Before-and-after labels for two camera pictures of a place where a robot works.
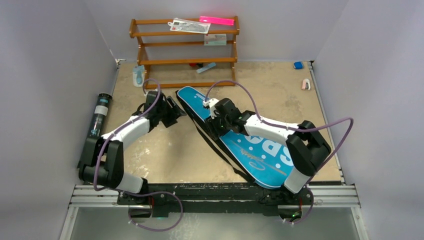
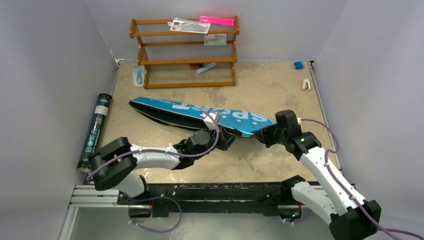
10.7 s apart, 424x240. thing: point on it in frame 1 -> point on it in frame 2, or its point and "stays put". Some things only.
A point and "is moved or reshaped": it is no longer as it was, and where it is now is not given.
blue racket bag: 264,162 is moved or reshaped
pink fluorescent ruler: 227,22 stays put
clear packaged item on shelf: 183,25 stays put
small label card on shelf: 215,39 stays put
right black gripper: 214,125 -> 262,135
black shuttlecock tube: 100,115 stays put
